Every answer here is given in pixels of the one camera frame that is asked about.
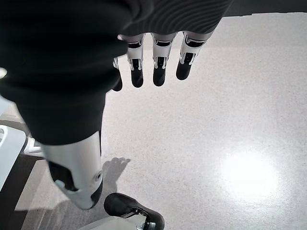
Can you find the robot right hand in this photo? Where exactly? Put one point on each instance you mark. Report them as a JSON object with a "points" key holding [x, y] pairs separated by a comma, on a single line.
{"points": [[60, 72]]}

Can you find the robot right leg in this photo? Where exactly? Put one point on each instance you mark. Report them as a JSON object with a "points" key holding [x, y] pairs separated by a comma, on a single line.
{"points": [[120, 203]]}

